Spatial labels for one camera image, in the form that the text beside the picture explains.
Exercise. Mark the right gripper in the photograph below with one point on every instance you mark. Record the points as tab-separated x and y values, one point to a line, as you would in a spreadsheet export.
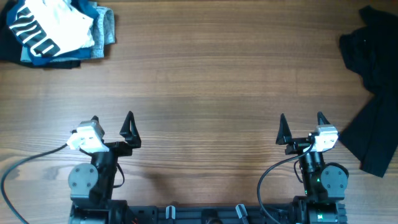
285	137

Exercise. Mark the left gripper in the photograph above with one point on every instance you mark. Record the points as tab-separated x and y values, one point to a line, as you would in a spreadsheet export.
129	131

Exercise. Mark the white t-shirt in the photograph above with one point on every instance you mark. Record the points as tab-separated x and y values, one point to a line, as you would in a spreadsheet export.
49	26

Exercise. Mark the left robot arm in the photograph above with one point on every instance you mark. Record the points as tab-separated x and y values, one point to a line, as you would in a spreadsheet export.
92	183

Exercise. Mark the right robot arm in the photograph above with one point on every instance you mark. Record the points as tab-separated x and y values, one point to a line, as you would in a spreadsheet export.
324	183

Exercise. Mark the light grey folded garment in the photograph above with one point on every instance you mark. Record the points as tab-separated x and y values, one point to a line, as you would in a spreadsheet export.
59	31

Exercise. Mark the black garment at right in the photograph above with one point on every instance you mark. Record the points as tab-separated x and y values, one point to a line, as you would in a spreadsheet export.
371	52

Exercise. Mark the blue button shirt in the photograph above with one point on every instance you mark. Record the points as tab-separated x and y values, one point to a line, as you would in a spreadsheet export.
87	18

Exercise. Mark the black garment under pile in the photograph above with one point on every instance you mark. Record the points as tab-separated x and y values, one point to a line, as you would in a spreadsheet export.
11	49

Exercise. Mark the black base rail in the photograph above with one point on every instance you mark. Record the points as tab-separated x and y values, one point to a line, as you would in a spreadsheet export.
284	213

